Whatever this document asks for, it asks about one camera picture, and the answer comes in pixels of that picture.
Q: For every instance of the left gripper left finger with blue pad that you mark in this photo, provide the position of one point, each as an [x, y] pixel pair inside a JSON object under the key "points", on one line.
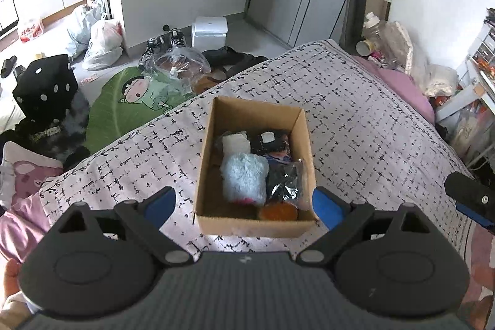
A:
{"points": [[142, 222]]}

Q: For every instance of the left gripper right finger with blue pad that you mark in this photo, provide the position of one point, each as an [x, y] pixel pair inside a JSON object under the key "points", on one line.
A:
{"points": [[345, 223]]}

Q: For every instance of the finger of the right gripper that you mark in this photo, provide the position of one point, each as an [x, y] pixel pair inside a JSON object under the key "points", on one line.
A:
{"points": [[471, 193], [478, 218]]}

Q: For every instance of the hamburger plush toy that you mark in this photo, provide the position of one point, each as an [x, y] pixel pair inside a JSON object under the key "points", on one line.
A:
{"points": [[278, 211]]}

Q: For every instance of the grey blue patterned pouch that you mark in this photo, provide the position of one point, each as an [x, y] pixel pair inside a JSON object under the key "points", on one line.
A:
{"points": [[284, 183]]}

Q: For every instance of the brown cardboard box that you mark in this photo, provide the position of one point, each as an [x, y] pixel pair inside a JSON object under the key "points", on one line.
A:
{"points": [[216, 216]]}

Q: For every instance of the black lace white item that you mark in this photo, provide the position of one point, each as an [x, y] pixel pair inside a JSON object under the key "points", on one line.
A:
{"points": [[271, 141]]}

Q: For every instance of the white foam cube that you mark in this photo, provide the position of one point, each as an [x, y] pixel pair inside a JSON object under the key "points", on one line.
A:
{"points": [[235, 143]]}

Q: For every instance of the blue tissue pack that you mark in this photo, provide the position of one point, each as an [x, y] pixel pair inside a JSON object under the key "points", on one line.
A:
{"points": [[279, 157]]}

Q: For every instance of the person left hand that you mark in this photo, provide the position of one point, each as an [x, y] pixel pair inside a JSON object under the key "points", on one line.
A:
{"points": [[10, 278]]}

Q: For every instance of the green cartoon leaf mat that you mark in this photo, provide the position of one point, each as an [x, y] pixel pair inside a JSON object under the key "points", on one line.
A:
{"points": [[127, 101]]}

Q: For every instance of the pink cartoon cushion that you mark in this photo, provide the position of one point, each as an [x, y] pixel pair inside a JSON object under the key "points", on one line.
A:
{"points": [[23, 172]]}

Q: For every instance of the white desk shelf unit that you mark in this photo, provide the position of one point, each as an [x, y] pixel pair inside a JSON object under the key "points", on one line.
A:
{"points": [[468, 115]]}

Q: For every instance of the pink pillow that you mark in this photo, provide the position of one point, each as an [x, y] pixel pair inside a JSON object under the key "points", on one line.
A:
{"points": [[403, 86]]}

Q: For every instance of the clear plastic bag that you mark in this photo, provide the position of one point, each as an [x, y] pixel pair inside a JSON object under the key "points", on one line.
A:
{"points": [[182, 67]]}

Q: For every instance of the black dice cushion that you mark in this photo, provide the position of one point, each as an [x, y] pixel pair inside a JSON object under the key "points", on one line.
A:
{"points": [[45, 90]]}

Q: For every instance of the paper cup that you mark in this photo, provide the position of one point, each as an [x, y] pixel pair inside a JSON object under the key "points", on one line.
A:
{"points": [[365, 47]]}

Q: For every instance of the white plastic trash bag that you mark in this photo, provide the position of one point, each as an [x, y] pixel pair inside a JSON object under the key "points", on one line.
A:
{"points": [[105, 46]]}

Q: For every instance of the clear plastic bottle white cap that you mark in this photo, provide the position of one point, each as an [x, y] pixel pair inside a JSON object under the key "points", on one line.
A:
{"points": [[373, 28]]}

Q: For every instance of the white small bin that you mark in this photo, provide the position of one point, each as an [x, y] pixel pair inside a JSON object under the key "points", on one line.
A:
{"points": [[209, 33]]}

